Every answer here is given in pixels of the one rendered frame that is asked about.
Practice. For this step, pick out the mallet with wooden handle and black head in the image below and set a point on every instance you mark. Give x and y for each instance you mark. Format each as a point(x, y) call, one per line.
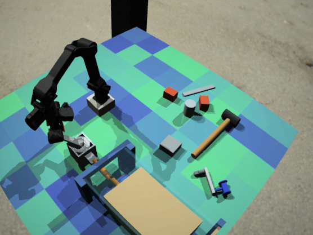
point(229, 118)

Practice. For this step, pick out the orange-red block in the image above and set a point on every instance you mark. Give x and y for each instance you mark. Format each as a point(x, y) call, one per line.
point(203, 102)
point(170, 94)

